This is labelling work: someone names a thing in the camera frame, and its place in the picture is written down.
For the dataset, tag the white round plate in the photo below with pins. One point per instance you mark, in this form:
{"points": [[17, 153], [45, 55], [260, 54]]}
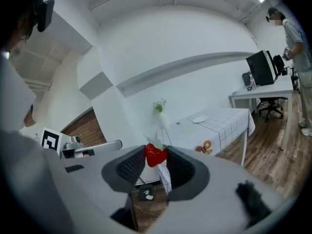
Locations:
{"points": [[200, 119]]}

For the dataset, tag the white table leg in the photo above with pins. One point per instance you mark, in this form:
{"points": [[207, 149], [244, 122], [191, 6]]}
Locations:
{"points": [[244, 150]]}

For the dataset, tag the black head-worn camera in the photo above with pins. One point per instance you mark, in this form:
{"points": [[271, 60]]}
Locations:
{"points": [[45, 14]]}

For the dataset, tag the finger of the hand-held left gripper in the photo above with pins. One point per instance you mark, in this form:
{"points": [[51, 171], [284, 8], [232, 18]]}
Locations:
{"points": [[107, 145]]}

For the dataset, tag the white vase with flowers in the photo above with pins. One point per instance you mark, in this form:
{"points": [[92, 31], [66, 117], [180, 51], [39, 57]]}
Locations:
{"points": [[159, 107]]}

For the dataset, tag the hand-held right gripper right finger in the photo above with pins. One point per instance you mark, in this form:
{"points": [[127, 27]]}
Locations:
{"points": [[185, 177]]}

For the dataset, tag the white grid-pattern tablecloth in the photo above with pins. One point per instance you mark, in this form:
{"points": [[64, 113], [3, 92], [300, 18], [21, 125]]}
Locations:
{"points": [[219, 128]]}

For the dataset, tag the white office desk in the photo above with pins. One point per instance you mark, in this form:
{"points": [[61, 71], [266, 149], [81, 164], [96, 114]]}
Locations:
{"points": [[268, 89]]}

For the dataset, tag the black office chair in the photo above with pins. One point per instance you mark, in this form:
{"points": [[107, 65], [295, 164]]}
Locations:
{"points": [[279, 63], [271, 106]]}

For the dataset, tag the red strawberry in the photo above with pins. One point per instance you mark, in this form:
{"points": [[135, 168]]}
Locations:
{"points": [[156, 156]]}

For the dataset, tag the black computer monitor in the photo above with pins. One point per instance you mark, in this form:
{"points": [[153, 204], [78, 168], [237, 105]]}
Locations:
{"points": [[260, 68]]}

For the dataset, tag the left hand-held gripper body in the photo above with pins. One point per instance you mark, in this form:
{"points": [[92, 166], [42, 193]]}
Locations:
{"points": [[51, 140]]}

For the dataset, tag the small black box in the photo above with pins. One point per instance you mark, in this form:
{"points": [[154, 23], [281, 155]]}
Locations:
{"points": [[246, 79]]}

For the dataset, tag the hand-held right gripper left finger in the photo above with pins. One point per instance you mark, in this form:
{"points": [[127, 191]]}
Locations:
{"points": [[126, 169]]}

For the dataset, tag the person's left forearm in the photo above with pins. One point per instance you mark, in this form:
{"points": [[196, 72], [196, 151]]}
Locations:
{"points": [[29, 118]]}

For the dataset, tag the clear plastic bottle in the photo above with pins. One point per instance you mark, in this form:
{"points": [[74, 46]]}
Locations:
{"points": [[253, 83]]}

